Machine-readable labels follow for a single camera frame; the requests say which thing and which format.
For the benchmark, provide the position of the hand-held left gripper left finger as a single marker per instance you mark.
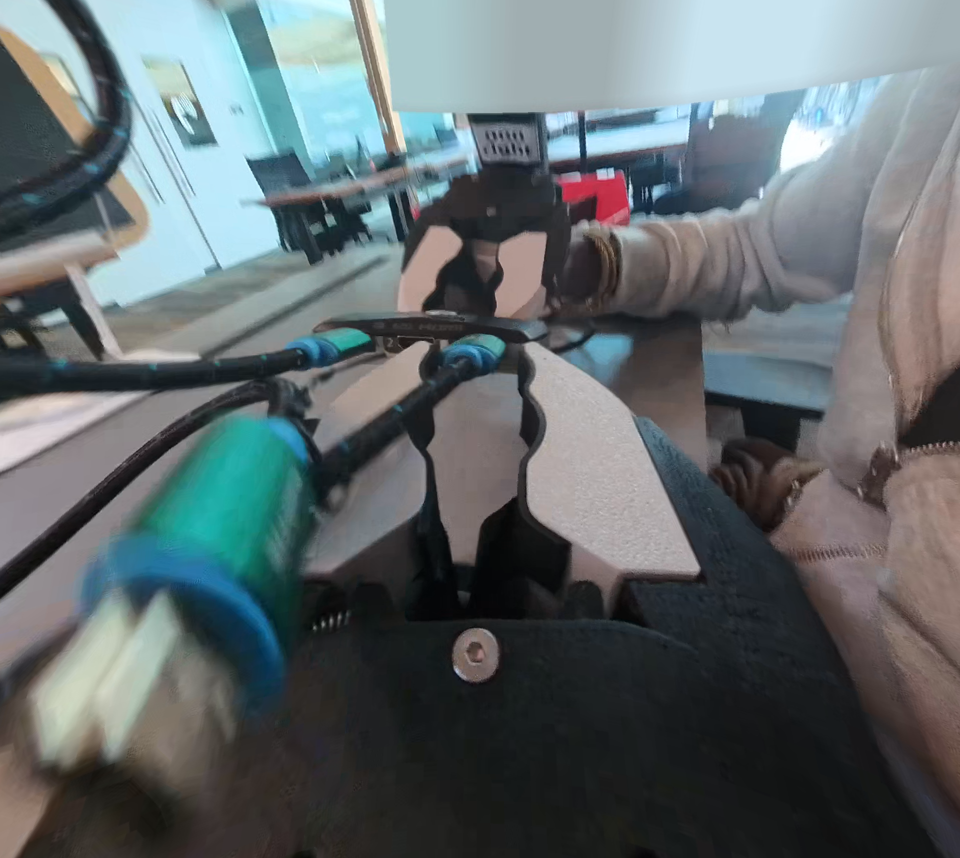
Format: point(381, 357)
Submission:
point(375, 524)

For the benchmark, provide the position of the long wooden table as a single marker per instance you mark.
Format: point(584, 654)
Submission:
point(352, 186)

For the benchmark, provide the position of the person's beige sweatshirt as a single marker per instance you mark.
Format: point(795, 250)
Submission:
point(900, 573)

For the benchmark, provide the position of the red plastic bin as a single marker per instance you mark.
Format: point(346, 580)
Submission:
point(600, 194)

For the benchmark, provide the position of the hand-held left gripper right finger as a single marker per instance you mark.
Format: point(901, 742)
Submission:
point(600, 475)

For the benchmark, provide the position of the row of black chairs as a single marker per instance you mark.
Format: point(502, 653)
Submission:
point(300, 197)

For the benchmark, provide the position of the wooden door frame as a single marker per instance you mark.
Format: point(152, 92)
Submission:
point(367, 32)

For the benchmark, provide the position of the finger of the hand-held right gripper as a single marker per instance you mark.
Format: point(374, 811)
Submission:
point(523, 273)
point(426, 273)

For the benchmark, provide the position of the framed wall poster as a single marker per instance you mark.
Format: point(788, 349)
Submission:
point(180, 104)

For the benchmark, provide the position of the person's left hand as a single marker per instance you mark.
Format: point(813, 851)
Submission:
point(757, 479)

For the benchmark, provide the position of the wooden edged flip table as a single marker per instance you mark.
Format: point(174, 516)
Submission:
point(45, 145)

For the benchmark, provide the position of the person's right forearm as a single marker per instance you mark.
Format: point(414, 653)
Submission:
point(712, 258)

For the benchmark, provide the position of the person's right hand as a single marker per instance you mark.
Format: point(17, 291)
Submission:
point(577, 273)

